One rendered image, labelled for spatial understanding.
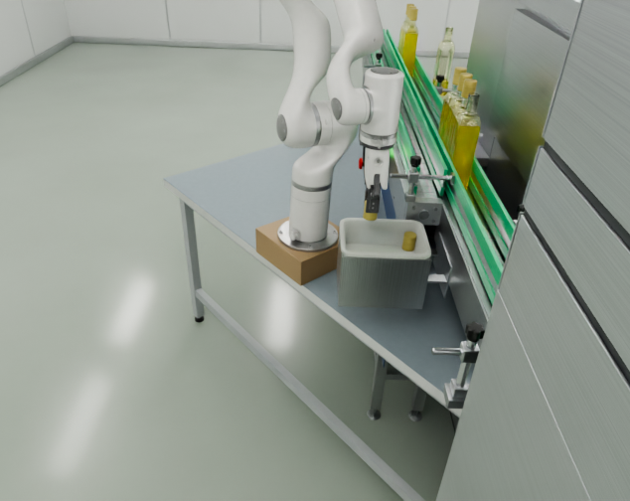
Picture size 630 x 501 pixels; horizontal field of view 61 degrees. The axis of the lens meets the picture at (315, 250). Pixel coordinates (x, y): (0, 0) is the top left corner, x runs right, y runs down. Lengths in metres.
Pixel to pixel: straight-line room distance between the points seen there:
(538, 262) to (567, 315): 0.07
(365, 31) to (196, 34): 6.39
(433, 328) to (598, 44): 1.17
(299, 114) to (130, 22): 6.41
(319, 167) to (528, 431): 1.13
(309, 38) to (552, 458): 1.19
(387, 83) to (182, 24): 6.49
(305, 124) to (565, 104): 1.04
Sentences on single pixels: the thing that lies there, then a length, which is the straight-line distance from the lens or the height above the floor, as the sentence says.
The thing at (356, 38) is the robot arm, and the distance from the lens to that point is 1.22.
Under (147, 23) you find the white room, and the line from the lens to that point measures 7.68.
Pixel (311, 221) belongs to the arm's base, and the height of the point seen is 0.93.
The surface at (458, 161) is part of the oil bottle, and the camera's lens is 1.53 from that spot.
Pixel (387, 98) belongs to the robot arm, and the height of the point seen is 1.38.
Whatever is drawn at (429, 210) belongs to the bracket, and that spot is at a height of 1.03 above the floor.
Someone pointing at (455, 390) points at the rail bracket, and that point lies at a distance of 0.95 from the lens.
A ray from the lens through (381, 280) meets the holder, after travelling 1.34.
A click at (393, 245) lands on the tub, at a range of 1.47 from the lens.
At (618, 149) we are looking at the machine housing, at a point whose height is 1.61.
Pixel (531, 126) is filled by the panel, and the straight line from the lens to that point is 1.44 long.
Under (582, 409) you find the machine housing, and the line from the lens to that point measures 0.42.
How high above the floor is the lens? 1.73
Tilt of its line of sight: 34 degrees down
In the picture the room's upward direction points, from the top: 2 degrees clockwise
